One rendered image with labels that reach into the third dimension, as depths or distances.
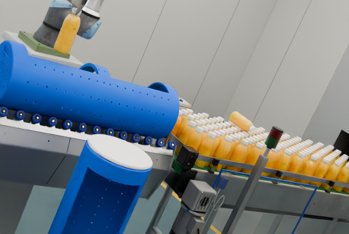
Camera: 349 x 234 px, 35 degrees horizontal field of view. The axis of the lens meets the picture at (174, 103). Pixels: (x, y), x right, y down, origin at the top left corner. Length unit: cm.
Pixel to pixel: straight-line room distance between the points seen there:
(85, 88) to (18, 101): 30
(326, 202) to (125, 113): 163
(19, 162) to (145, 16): 398
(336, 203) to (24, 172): 207
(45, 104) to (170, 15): 423
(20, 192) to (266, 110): 488
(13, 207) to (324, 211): 191
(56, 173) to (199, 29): 452
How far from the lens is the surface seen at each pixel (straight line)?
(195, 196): 279
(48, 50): 283
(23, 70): 234
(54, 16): 286
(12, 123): 244
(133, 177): 216
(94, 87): 249
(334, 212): 385
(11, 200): 313
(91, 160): 217
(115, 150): 223
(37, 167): 259
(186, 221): 286
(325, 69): 714
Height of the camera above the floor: 176
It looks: 12 degrees down
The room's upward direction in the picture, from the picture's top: 24 degrees clockwise
